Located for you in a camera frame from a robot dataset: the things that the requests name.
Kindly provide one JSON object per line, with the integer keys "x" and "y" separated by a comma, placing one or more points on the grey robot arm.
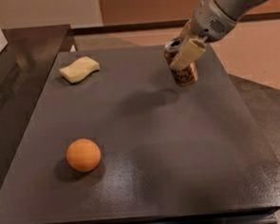
{"x": 235, "y": 9}

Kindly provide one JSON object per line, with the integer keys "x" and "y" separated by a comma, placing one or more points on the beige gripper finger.
{"x": 188, "y": 53}
{"x": 186, "y": 32}

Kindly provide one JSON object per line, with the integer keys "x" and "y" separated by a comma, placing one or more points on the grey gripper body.
{"x": 208, "y": 19}

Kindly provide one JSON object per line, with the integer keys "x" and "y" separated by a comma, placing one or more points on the dark side counter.
{"x": 25, "y": 64}

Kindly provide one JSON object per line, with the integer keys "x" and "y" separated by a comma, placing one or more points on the yellow sponge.
{"x": 79, "y": 69}

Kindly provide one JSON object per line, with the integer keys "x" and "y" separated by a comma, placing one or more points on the orange soda can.
{"x": 186, "y": 76}

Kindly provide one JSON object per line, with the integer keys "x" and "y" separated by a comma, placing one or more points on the orange ball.
{"x": 83, "y": 155}

